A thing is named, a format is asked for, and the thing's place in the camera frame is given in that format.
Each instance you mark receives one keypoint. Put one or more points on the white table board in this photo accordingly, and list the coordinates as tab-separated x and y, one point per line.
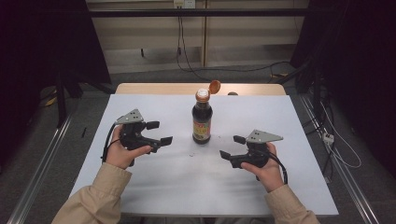
186	174

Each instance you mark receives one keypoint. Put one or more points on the black metal stand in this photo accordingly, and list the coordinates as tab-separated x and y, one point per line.
61	102

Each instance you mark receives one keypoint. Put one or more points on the black curtain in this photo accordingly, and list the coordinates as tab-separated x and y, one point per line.
358	46
46	40

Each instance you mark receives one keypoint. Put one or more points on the person's right hand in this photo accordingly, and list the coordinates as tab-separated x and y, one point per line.
270	177

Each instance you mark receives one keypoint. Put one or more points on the white wall outlet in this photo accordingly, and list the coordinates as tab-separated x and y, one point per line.
184	3

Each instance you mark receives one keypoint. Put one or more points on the small dark round knob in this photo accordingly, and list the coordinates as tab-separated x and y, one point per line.
232	93

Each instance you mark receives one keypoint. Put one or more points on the black horizontal bar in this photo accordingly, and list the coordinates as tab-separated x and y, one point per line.
202	12

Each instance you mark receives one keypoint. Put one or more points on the small black floor item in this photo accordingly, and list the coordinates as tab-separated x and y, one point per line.
83	132

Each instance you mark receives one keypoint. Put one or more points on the person's left hand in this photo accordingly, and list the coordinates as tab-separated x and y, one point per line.
120	155

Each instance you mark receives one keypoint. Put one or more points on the wooden vertical wall strip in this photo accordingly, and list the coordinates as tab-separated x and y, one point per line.
204	37

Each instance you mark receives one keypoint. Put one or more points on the wooden table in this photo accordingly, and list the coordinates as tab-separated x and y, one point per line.
155	88

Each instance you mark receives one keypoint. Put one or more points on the aluminium floor rail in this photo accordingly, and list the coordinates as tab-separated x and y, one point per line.
40	174
342	174

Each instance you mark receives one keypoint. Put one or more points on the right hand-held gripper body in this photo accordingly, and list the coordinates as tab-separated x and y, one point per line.
261	136

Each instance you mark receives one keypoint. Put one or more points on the dark sauce bottle orange cap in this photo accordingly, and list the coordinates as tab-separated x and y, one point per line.
201	118

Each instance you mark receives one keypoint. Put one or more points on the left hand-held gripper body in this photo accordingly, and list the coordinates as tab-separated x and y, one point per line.
132	130

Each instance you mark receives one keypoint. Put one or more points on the white power strip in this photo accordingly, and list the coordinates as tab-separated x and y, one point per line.
328	138

